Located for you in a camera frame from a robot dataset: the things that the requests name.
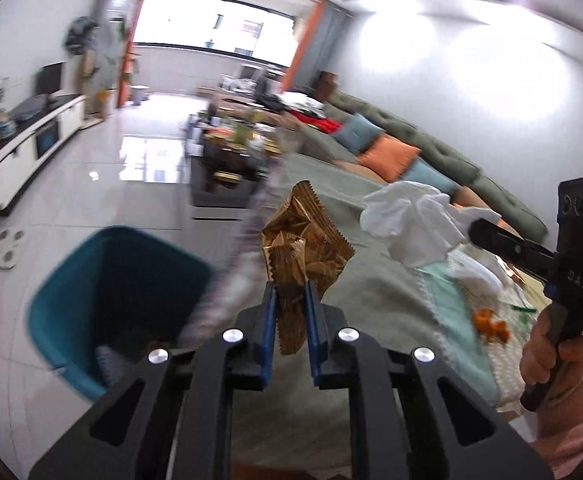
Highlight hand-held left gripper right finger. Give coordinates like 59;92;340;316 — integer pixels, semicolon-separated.
305;280;555;480

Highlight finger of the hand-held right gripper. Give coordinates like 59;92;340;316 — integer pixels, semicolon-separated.
468;216;558;282

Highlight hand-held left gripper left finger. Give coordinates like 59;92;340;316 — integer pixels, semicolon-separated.
28;282;278;480

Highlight gold snack wrapper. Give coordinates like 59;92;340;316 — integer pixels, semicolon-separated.
261;180;356;356

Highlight white tissue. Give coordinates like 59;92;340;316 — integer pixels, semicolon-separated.
360;181;502;267

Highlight teal plastic bin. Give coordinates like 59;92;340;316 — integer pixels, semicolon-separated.
25;226;217;403

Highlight person's right forearm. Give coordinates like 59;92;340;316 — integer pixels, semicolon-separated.
526;377;583;480

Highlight person's right hand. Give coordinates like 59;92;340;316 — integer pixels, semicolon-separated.
520;312;583;391

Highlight orange cushion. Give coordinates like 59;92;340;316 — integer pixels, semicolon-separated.
356;135;422;183
451;185;492;211

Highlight patterned tablecloth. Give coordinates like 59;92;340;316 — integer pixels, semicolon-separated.
181;152;542;480

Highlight orange peel pieces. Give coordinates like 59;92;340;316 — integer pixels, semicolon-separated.
473;308;511;343

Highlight green sofa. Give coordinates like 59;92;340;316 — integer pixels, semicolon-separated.
291;91;547;243

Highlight blue cushion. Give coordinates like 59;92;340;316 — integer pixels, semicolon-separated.
334;112;385;156
411;160;459;196

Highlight dark coffee table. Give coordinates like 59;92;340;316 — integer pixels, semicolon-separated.
188;105;283;208

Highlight red cloth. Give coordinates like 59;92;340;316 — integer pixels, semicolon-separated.
291;110;343;134

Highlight brown wooden box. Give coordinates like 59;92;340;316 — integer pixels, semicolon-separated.
319;71;340;104

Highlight grey curtain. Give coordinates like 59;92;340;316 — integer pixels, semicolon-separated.
311;2;348;92

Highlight white floor scale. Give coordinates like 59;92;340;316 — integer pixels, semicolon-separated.
0;229;25;267

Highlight orange curtain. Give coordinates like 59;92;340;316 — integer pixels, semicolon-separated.
282;0;328;93
116;0;160;109

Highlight white tv cabinet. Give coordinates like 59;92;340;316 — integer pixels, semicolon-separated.
0;94;88;256

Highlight large window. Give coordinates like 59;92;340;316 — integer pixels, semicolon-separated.
134;0;317;68

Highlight black television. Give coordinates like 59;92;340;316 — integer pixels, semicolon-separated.
36;61;67;97

